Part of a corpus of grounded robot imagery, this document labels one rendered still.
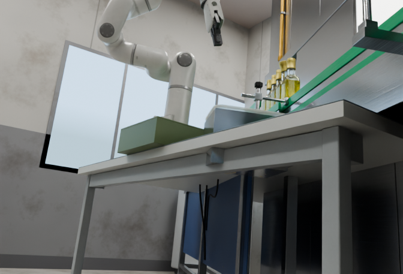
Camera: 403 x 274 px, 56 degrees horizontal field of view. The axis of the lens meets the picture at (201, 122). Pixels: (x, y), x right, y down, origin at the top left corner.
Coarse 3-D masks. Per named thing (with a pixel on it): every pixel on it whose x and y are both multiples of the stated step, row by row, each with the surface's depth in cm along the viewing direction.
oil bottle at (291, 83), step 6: (288, 78) 141; (294, 78) 142; (282, 84) 144; (288, 84) 141; (294, 84) 141; (282, 90) 144; (288, 90) 140; (294, 90) 140; (282, 96) 143; (288, 96) 139
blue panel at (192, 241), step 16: (240, 176) 145; (192, 192) 267; (224, 192) 169; (192, 208) 257; (208, 208) 201; (224, 208) 165; (192, 224) 248; (208, 224) 195; (224, 224) 161; (192, 240) 239; (208, 240) 190; (224, 240) 157; (192, 256) 231; (208, 256) 185; (224, 256) 154; (224, 272) 150
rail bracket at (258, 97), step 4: (256, 84) 132; (260, 84) 131; (256, 88) 132; (260, 88) 132; (256, 92) 130; (260, 92) 132; (244, 96) 130; (248, 96) 130; (252, 96) 130; (256, 96) 130; (260, 96) 130; (256, 100) 130; (260, 100) 130; (268, 100) 132; (272, 100) 132; (276, 100) 132; (280, 100) 132; (284, 100) 132; (256, 104) 130; (284, 104) 133; (256, 108) 130
